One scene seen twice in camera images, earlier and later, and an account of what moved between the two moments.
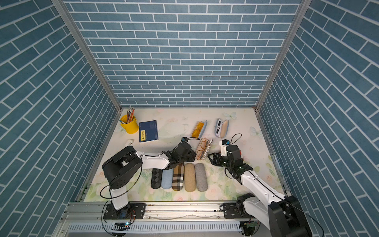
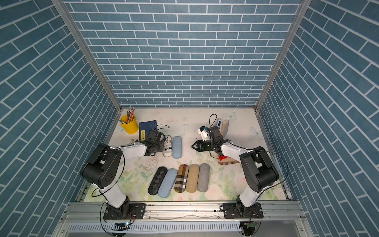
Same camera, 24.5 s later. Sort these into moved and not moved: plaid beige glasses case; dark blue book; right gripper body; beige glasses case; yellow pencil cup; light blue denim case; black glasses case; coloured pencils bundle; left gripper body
Moved: left gripper body; plaid beige glasses case; black glasses case; right gripper body; light blue denim case; beige glasses case
Not moved: yellow pencil cup; dark blue book; coloured pencils bundle
